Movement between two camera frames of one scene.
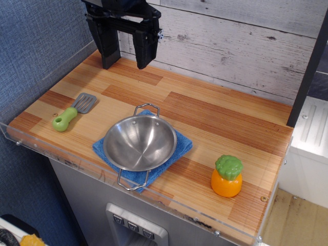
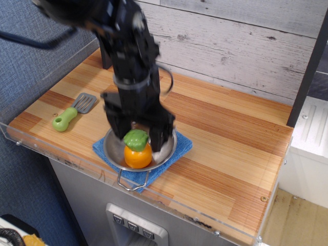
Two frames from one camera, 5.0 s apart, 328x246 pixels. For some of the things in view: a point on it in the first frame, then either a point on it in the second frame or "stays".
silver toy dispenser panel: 128,229 stays
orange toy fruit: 226,179 to 137,152
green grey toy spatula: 83,104 stays
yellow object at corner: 32,240 stays
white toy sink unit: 304,175 stays
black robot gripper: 105,17 to 138,100
